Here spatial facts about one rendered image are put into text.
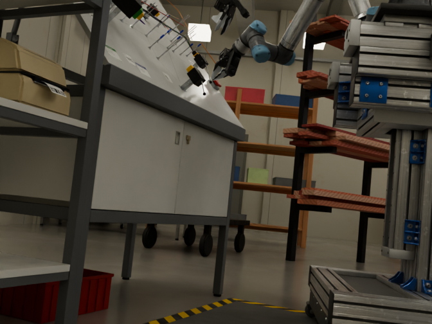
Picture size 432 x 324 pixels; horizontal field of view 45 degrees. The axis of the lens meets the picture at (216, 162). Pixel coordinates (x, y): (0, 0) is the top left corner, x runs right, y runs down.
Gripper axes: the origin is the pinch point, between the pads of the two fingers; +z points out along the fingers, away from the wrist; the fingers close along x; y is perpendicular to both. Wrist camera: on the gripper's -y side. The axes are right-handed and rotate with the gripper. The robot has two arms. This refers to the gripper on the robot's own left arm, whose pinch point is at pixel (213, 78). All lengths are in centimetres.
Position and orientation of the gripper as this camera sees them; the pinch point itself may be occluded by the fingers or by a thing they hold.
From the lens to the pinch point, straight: 253.1
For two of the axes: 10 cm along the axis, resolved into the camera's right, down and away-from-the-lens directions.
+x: -8.0, -4.3, -4.2
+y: 0.1, -7.2, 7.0
